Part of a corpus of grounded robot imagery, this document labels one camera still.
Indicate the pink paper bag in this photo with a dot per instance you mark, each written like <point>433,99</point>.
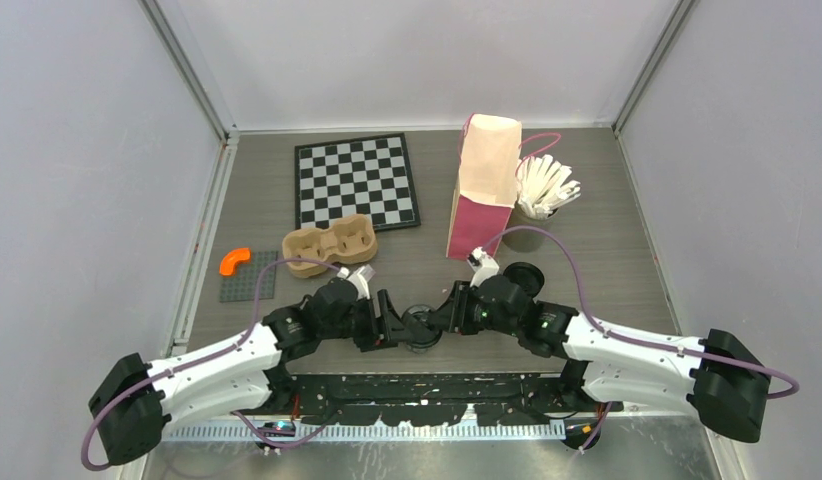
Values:
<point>485,208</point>

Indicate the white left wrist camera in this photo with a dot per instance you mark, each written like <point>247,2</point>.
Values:
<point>359,278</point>

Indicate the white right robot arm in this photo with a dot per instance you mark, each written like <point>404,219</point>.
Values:
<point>716,379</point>

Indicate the black white chessboard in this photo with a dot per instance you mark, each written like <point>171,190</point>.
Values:
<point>371,176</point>

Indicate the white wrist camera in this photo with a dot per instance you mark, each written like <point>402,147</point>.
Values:
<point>359,278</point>
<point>484,266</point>

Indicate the stack of black lids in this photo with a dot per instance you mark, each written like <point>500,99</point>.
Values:
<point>526,275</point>

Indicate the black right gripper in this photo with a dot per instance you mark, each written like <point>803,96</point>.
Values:
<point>454,313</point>

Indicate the grey building baseplate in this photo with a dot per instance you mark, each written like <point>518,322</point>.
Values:
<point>241,286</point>

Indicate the black coffee cup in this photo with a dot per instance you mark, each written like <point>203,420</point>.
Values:
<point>423,336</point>

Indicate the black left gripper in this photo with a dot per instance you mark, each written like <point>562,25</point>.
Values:
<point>371,339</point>

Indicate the brown cardboard cup carrier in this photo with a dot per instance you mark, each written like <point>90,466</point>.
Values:
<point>349,240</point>

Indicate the orange curved block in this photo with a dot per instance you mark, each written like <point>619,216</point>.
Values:
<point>233,260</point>

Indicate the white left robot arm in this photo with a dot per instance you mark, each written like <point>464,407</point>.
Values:
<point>139,402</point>

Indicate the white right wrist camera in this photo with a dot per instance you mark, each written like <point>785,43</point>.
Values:
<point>484,266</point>

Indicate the cup of white paper straws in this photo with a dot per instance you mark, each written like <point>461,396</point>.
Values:
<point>545,185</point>

